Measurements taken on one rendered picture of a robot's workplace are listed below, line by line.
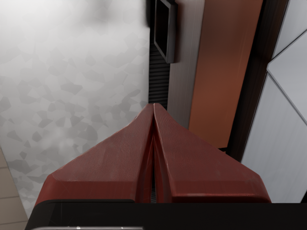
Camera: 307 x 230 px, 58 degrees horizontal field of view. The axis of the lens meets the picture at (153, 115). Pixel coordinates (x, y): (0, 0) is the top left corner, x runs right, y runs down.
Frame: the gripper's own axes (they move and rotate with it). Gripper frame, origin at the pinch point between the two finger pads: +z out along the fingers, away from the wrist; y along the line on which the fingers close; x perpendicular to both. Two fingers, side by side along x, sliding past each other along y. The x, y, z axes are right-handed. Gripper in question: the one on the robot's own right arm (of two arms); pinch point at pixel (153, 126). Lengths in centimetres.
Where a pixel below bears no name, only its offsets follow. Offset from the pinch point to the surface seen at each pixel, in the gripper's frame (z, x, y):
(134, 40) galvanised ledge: 21.8, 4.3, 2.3
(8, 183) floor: 76, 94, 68
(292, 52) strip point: 7.4, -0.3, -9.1
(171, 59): 12.9, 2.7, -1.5
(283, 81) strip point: 7.4, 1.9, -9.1
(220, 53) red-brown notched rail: 8.4, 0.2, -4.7
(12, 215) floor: 75, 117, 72
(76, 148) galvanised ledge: 19.7, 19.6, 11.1
